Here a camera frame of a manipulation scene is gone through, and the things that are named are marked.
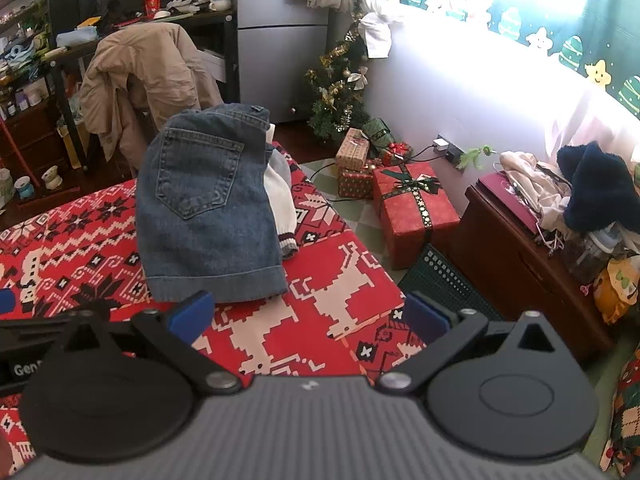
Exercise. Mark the red paper cup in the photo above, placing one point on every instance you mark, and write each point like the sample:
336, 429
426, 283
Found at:
152, 7

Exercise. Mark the cream knit sweater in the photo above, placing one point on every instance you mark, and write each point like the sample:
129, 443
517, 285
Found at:
280, 200

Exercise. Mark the white drawer unit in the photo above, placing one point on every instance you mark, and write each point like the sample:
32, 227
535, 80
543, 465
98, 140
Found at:
212, 65

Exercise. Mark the black desk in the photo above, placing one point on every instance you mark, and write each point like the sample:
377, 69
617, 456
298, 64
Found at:
230, 60

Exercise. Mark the white charger plug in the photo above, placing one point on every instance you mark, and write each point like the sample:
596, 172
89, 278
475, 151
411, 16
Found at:
441, 144

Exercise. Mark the large red gift box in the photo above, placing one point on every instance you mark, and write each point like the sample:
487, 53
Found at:
405, 210

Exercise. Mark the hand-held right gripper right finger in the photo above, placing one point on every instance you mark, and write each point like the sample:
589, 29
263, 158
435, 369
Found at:
425, 317

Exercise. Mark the dark blue fluffy garment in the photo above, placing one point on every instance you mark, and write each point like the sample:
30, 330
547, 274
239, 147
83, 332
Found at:
600, 185

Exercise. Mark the silver refrigerator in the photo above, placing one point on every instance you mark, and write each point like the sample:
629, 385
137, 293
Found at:
280, 60

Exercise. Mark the black power strip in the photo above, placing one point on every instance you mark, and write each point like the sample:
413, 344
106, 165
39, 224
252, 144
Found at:
456, 152

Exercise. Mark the small red gift box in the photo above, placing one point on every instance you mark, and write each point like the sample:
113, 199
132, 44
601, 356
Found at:
355, 184

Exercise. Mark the dark green cutting mat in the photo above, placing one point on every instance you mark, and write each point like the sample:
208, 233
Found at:
450, 285

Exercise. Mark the green christmas curtain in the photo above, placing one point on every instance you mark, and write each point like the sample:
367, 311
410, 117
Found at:
510, 20

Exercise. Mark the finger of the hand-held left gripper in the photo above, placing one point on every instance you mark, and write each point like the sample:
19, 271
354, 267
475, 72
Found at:
6, 304

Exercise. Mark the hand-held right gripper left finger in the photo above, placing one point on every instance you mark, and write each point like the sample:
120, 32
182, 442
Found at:
192, 314

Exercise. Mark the red patterned blanket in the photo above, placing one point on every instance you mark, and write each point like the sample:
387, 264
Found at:
310, 300

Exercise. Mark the wooden drawer chest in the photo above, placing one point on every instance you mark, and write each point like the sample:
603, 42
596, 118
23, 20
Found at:
30, 135

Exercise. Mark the tiny red bowed gift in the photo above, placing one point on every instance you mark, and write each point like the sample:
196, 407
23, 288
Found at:
398, 154

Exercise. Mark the blue white ceramic cup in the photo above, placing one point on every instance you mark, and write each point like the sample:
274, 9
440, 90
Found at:
25, 189

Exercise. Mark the light blue packet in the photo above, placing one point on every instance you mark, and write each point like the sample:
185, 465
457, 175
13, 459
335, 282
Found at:
77, 37

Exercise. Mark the wooden bedside cabinet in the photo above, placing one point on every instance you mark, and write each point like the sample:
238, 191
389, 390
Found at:
525, 280

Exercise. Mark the clear plastic jar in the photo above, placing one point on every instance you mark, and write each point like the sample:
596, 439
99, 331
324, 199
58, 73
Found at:
592, 257

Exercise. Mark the yellow plush toy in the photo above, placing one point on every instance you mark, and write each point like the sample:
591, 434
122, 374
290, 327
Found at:
617, 292

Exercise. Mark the green feather toy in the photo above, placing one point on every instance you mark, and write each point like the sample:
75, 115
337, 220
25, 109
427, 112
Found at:
472, 156

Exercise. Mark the white knotted cloth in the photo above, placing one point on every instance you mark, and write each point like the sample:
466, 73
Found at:
380, 30

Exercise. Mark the white pet bowl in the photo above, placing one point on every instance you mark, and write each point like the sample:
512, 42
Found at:
51, 177

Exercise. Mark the small christmas tree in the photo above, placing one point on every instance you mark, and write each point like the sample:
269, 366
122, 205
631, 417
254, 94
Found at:
335, 100

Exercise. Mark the green gift box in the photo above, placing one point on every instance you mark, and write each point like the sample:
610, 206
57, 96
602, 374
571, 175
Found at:
378, 132

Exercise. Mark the tan patterned gift box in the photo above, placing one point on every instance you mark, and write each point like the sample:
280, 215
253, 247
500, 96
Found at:
352, 150

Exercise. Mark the maroon flat box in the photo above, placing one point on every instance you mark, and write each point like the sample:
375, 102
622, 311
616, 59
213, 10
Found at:
505, 200

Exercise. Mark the plaid patchwork cloth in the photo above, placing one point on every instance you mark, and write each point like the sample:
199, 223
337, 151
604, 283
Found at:
627, 410

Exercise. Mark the blue denim shorts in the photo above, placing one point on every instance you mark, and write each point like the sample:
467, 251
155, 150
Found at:
210, 220

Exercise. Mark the beige jacket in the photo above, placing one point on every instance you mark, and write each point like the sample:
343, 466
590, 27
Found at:
145, 70

